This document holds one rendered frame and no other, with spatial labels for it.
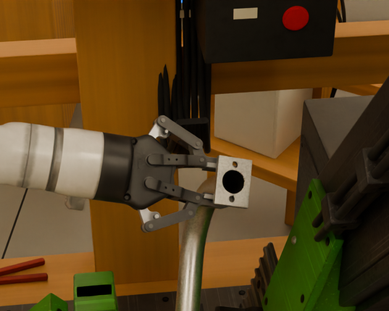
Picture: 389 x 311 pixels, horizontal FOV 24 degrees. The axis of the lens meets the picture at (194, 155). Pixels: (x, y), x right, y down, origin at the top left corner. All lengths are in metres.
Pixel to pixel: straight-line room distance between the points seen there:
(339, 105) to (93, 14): 0.37
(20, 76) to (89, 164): 0.45
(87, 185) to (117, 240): 0.50
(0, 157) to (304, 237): 0.38
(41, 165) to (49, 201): 2.21
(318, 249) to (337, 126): 0.26
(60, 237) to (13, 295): 1.48
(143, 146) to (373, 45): 0.55
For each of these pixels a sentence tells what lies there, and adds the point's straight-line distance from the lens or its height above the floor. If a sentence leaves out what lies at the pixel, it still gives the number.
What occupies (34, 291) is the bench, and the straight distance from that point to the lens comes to 1.53.
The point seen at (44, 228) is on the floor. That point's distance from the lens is 3.05.
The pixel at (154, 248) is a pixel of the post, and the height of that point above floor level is 0.96.
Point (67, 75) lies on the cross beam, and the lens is 1.38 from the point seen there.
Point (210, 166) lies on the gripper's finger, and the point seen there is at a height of 1.33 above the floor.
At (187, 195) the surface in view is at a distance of 1.00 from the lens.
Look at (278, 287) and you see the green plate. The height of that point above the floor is 1.13.
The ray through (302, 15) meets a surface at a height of 1.41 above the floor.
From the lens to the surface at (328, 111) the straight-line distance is 1.29.
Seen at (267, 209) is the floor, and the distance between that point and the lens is 3.09.
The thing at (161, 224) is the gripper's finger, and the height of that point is 1.29.
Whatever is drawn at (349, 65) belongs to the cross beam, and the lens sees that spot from 1.44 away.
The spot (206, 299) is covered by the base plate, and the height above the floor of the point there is 0.90.
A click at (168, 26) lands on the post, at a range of 1.25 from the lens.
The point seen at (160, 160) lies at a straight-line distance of 0.99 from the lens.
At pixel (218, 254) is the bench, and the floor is 0.88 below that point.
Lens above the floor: 1.92
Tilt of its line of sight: 35 degrees down
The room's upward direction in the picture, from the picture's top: straight up
